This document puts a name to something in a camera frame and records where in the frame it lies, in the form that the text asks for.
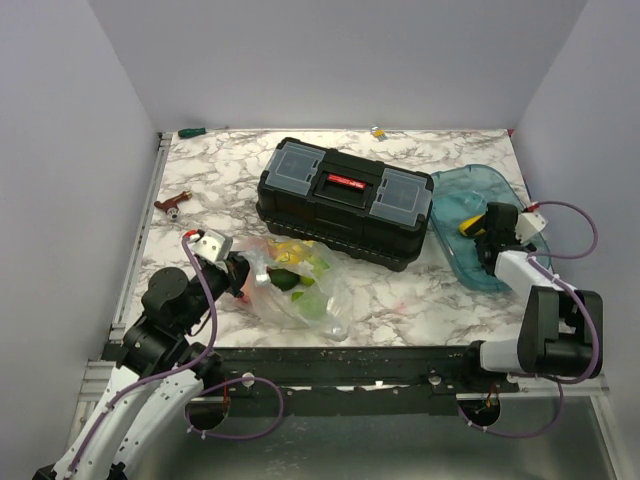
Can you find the brown handled tool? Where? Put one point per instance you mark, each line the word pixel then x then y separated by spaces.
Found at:
pixel 170 206

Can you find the yellow fake corn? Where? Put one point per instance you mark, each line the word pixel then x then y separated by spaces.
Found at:
pixel 473 226

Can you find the yellow fake fruit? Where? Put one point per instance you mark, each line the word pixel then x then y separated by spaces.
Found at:
pixel 291 252

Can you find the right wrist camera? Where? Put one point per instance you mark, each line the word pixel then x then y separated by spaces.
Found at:
pixel 529 223

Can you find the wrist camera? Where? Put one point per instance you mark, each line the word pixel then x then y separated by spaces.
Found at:
pixel 211 246
pixel 529 223

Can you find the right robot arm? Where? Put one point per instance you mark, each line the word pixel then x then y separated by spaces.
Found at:
pixel 561 333

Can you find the green fake fruit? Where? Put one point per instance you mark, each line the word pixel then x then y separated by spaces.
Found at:
pixel 311 305
pixel 317 265

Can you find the clear plastic bag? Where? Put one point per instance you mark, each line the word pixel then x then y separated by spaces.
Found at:
pixel 276 307

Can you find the dark green fake avocado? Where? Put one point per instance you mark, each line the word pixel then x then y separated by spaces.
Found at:
pixel 283 279

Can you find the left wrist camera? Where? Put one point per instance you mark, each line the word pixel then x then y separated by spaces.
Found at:
pixel 211 246

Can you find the blue transparent tray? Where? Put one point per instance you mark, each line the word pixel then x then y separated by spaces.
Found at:
pixel 460 198

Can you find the green handled screwdriver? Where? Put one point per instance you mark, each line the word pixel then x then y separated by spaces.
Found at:
pixel 189 133

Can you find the black plastic toolbox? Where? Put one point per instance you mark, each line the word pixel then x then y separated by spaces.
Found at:
pixel 368 209

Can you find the black metal base rail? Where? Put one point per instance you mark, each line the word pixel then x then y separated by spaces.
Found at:
pixel 349 381

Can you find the small yellow blue brush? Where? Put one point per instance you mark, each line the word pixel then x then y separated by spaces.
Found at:
pixel 378 133

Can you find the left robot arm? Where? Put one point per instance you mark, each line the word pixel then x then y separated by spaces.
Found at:
pixel 156 373

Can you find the red fake fruit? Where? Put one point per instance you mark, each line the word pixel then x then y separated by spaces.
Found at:
pixel 247 292

